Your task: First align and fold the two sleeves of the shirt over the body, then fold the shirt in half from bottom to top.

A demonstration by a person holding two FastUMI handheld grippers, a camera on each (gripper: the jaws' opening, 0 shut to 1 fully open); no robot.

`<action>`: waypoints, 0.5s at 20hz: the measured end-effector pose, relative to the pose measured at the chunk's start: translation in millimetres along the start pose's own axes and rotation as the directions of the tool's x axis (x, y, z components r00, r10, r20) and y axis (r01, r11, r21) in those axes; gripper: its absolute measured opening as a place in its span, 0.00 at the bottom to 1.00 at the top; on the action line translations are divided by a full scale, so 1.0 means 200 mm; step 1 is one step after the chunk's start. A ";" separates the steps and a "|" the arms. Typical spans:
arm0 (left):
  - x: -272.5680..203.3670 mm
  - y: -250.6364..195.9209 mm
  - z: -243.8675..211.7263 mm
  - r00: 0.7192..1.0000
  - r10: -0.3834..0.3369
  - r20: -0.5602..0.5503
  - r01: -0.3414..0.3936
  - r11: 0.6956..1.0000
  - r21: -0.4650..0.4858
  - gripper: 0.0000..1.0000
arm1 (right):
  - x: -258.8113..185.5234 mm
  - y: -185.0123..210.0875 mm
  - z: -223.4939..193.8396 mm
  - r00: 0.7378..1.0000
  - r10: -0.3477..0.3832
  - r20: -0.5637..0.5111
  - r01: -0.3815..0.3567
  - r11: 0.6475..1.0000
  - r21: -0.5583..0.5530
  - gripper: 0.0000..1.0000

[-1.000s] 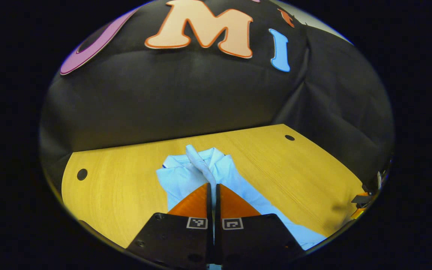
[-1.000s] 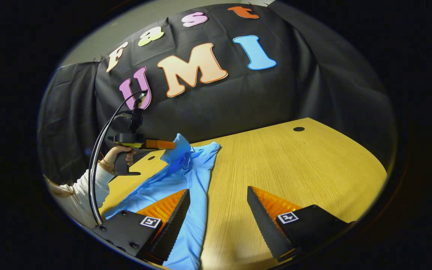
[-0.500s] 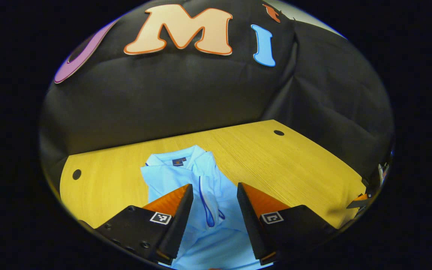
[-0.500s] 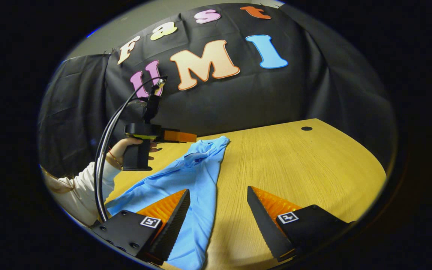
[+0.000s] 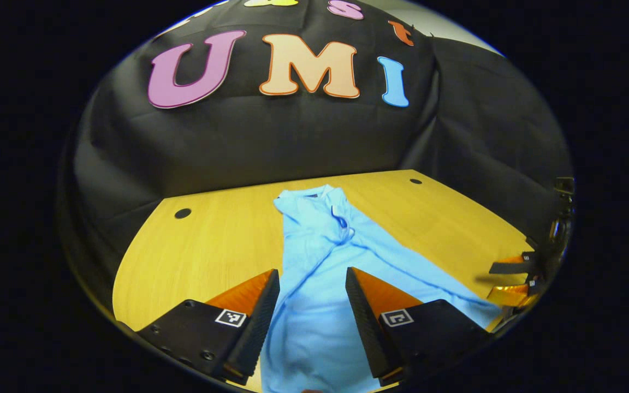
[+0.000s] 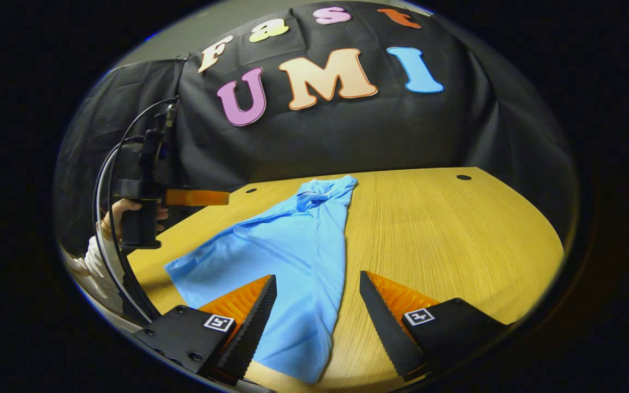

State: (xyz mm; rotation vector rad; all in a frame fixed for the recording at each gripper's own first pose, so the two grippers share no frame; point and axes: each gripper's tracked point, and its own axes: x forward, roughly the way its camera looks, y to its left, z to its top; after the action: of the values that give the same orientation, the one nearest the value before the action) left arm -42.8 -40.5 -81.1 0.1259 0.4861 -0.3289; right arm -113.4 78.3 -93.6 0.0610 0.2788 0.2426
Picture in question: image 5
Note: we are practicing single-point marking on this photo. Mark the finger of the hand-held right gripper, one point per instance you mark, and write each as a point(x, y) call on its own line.
point(511, 296)
point(511, 267)

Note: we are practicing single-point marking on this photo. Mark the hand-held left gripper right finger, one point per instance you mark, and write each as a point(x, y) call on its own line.
point(366, 327)

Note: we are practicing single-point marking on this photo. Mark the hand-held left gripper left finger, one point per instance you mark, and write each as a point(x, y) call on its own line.
point(257, 327)

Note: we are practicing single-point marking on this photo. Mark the light blue T-shirt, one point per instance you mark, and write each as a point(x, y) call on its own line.
point(314, 327)

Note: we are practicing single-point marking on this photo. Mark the black backdrop cloth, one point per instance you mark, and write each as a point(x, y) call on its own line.
point(292, 136)

